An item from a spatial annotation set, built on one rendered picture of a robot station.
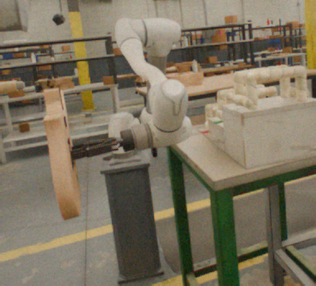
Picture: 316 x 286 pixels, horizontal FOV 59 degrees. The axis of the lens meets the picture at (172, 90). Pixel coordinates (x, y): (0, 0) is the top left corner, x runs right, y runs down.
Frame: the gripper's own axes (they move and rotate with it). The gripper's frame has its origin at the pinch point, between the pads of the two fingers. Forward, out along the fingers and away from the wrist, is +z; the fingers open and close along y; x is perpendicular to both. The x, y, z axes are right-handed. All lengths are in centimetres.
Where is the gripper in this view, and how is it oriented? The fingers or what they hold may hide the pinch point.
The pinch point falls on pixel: (72, 152)
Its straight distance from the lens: 98.7
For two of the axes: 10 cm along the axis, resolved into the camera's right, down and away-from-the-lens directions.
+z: -9.4, 1.8, -3.0
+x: -1.7, -9.8, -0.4
